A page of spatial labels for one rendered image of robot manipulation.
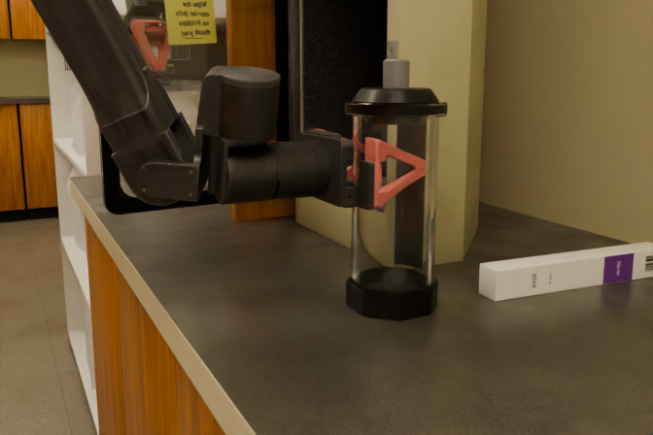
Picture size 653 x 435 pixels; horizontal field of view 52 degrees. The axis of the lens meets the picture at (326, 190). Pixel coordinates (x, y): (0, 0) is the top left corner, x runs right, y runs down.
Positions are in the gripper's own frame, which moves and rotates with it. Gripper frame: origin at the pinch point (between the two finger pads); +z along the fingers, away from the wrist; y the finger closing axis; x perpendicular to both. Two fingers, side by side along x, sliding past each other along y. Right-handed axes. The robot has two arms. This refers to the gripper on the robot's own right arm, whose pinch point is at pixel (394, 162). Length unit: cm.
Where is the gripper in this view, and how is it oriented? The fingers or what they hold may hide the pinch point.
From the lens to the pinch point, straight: 71.8
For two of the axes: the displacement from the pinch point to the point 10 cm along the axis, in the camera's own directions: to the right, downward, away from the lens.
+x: 0.0, 9.8, 1.8
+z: 8.9, -0.8, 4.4
